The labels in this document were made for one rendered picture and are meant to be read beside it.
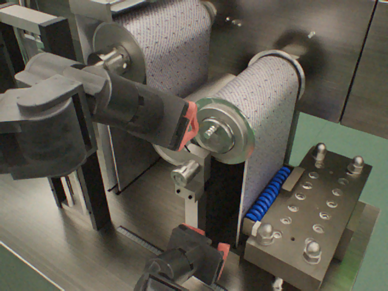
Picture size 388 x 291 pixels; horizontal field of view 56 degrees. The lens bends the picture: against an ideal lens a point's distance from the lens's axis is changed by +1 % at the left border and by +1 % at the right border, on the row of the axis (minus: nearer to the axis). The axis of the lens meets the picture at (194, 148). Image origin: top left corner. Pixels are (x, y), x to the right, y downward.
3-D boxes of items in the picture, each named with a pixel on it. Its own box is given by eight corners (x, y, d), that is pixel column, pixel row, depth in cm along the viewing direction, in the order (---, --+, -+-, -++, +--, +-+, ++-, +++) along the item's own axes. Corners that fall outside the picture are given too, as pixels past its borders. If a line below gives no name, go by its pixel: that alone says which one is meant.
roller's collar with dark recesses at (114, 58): (90, 79, 76) (83, 50, 72) (110, 68, 79) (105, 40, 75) (112, 88, 73) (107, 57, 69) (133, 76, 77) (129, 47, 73)
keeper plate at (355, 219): (333, 257, 88) (345, 227, 81) (345, 229, 94) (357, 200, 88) (344, 262, 87) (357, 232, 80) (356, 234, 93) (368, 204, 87)
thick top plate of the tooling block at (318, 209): (243, 258, 81) (245, 241, 77) (308, 160, 106) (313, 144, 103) (314, 297, 74) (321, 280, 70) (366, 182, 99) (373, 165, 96)
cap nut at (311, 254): (298, 259, 74) (302, 245, 71) (305, 246, 76) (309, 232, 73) (316, 268, 72) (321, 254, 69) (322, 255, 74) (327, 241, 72)
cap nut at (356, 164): (345, 170, 94) (350, 157, 91) (349, 162, 97) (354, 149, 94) (360, 176, 93) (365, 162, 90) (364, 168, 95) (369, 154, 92)
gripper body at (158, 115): (174, 150, 47) (142, 143, 40) (116, 125, 51) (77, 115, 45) (192, 103, 46) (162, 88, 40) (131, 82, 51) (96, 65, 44)
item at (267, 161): (237, 222, 82) (245, 160, 71) (280, 165, 98) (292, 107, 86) (240, 224, 82) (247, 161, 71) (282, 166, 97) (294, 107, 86)
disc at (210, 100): (187, 147, 78) (188, 86, 68) (188, 145, 78) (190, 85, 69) (248, 175, 72) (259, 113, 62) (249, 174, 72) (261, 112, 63)
